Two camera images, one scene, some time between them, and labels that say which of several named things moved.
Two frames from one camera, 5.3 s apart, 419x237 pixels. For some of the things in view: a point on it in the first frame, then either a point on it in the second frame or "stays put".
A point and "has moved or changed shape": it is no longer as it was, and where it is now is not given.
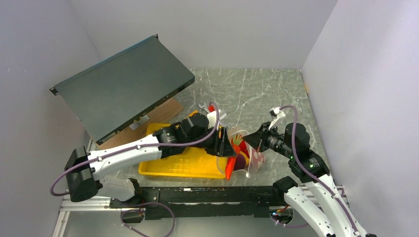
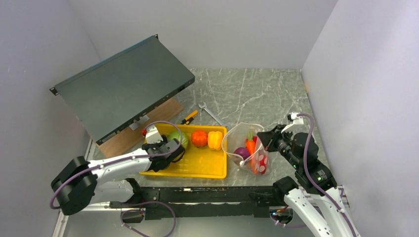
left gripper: [226, 148] → [163, 142]
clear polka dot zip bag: [248, 160] has moved or changed shape
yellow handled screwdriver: [190, 114] stays put
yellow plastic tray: [194, 162] stays put
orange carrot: [230, 162] → [251, 146]
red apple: [257, 158] → [263, 163]
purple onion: [240, 162] → [243, 151]
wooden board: [164, 113] stays put
